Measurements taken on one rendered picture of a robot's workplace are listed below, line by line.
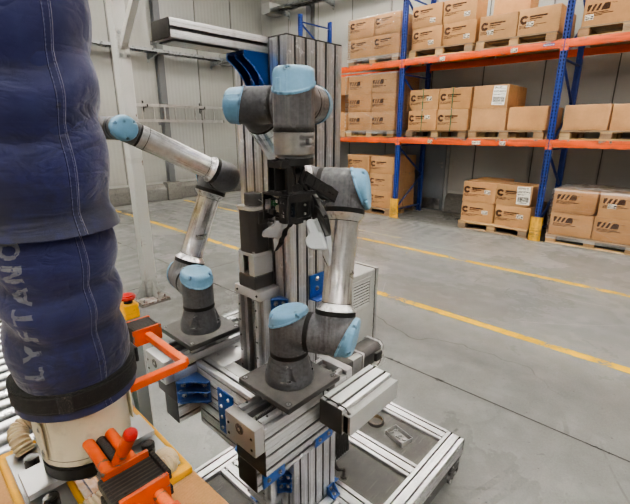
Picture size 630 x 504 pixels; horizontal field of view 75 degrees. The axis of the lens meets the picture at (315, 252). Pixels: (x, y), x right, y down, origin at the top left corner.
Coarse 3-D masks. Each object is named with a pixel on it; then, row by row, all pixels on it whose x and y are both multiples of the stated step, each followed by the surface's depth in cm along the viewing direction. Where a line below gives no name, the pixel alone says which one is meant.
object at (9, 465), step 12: (36, 444) 94; (0, 456) 91; (12, 456) 91; (24, 456) 91; (36, 456) 88; (0, 468) 89; (12, 468) 88; (24, 468) 88; (12, 480) 85; (12, 492) 82; (24, 492) 82; (48, 492) 82; (60, 492) 82; (72, 492) 82
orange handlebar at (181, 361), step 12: (156, 336) 119; (168, 348) 113; (180, 360) 107; (156, 372) 102; (168, 372) 103; (144, 384) 99; (108, 432) 82; (84, 444) 79; (96, 444) 79; (96, 456) 76; (108, 468) 73; (156, 492) 68
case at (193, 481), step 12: (0, 480) 101; (84, 480) 101; (96, 480) 101; (180, 480) 101; (192, 480) 101; (204, 480) 101; (0, 492) 98; (84, 492) 98; (180, 492) 98; (192, 492) 98; (204, 492) 98; (216, 492) 98
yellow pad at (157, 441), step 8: (144, 440) 96; (152, 440) 92; (160, 440) 96; (136, 448) 93; (144, 448) 90; (152, 448) 91; (184, 464) 89; (176, 472) 87; (184, 472) 88; (176, 480) 87
